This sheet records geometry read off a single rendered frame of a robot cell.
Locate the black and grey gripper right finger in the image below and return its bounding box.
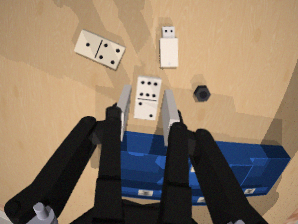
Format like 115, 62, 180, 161
160, 89, 268, 224

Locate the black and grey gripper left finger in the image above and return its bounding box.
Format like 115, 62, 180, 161
4, 84, 132, 224

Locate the dark grey hex nut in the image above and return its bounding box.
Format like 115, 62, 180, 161
194, 85, 211, 102

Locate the white usb stick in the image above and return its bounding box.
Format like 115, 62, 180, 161
160, 26, 178, 67

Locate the blue rack of bins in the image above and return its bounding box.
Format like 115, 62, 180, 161
121, 131, 291, 206

